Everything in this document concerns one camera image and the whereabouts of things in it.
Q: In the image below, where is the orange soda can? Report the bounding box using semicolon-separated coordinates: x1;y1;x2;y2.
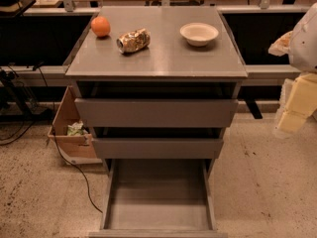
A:
116;28;151;54

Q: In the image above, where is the grey drawer cabinet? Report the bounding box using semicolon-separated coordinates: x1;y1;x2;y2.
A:
64;5;249;171

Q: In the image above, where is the grey middle drawer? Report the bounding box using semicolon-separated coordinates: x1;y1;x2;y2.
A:
92;138;224;159

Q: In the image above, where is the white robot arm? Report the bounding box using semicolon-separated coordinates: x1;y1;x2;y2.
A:
268;3;317;138

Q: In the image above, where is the grey open bottom drawer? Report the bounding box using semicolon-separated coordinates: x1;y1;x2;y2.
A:
88;160;228;238

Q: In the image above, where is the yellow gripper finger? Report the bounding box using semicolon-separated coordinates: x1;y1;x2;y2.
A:
273;73;317;139

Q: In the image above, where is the crumpled paper in box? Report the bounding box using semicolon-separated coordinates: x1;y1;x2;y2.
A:
66;121;87;136

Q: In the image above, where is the black floor cable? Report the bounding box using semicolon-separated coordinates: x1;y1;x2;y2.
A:
31;61;104;214

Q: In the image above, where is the orange fruit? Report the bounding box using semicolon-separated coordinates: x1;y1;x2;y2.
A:
91;16;111;38

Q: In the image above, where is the cardboard box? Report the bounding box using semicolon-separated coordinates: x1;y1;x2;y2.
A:
48;86;100;165

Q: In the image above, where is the grey top drawer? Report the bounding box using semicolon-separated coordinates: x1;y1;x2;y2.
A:
75;98;238;128

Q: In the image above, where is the white bowl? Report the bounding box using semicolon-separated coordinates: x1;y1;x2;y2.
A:
179;23;219;47

